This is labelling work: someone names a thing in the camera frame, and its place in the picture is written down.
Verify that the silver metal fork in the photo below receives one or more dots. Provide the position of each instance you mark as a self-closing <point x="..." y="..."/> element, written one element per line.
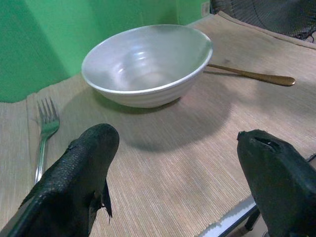
<point x="45" y="130"/>

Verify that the white ceramic bowl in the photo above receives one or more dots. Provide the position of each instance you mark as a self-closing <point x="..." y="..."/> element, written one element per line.
<point x="148" y="66"/>

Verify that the white wall socket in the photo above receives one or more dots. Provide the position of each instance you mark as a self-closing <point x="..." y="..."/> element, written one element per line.
<point x="205" y="8"/>

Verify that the gold metal utensil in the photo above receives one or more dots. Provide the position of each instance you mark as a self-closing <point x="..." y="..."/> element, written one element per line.
<point x="259" y="76"/>

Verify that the black electric fan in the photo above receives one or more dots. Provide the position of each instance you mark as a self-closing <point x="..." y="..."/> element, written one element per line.
<point x="271" y="14"/>

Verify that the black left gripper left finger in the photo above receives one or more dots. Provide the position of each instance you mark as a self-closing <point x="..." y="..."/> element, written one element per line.
<point x="74" y="172"/>

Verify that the beige woven placemat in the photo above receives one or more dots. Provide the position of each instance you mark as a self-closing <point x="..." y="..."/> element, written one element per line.
<point x="13" y="153"/>
<point x="177" y="138"/>

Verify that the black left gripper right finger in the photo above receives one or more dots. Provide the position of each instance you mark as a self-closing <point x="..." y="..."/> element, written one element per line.
<point x="279" y="177"/>

